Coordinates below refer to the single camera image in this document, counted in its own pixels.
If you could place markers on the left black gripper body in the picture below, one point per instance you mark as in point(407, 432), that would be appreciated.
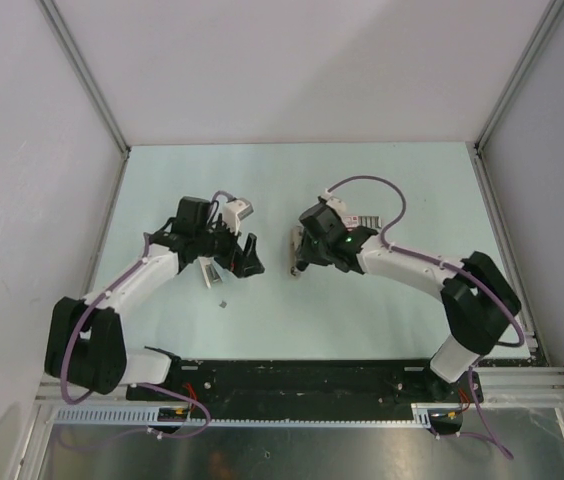
point(221, 244)

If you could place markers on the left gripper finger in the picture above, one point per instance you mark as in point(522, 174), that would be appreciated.
point(247, 266)
point(249, 250)

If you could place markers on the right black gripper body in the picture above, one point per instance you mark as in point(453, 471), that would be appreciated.
point(320, 251)

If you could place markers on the red staple box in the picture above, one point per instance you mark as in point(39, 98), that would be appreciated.
point(368, 221)

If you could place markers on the white stapler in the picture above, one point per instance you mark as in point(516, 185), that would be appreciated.
point(296, 236)

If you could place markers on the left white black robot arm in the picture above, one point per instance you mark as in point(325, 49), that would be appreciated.
point(86, 345)

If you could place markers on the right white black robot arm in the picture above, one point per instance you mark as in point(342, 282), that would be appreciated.
point(479, 303)

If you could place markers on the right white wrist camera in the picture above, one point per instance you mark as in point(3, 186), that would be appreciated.
point(334, 200)

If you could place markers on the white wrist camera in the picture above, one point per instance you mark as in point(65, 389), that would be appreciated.
point(334, 200)
point(234, 212)

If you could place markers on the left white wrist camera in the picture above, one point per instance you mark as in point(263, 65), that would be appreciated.
point(234, 212)

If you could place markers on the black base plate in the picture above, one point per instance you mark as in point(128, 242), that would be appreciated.
point(311, 390)

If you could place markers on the left aluminium frame post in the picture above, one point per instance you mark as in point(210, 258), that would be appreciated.
point(69, 46)

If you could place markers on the aluminium frame post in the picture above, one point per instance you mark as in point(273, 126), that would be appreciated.
point(538, 41)
point(69, 46)

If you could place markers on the right aluminium frame post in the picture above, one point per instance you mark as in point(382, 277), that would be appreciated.
point(538, 41)

